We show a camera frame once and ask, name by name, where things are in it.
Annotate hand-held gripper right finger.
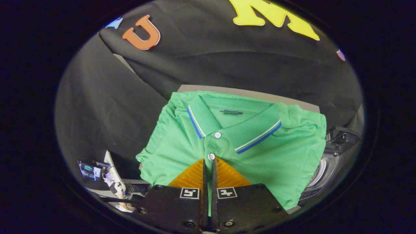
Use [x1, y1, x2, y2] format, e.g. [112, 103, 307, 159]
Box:
[211, 158, 290, 233]

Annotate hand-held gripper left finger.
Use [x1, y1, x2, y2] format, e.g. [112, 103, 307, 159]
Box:
[138, 158, 208, 233]

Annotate green polo shirt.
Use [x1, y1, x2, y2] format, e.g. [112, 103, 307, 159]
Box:
[136, 90, 327, 216]

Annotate grey washing machine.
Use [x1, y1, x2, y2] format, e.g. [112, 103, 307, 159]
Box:
[297, 126, 362, 207]

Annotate dark washing machine lid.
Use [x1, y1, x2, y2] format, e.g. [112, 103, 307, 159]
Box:
[325, 126, 362, 155]

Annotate white side desk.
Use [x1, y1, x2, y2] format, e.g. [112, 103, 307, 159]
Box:
[102, 150, 137, 213]

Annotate beige cabinet with dark sides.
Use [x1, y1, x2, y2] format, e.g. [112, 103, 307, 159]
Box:
[177, 84, 320, 113]

